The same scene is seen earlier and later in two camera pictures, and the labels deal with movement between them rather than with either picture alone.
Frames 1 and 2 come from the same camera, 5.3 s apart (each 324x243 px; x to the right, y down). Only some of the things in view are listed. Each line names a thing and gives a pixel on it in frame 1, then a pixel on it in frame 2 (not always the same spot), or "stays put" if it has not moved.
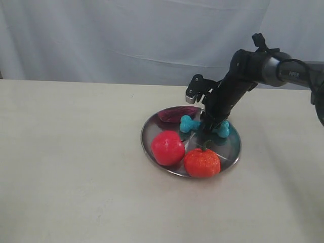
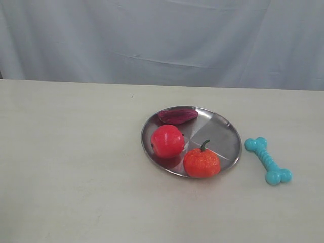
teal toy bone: x=187 y=124 to x=274 y=174
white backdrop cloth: x=149 y=40 stays put
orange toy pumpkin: x=201 y=163 stays put
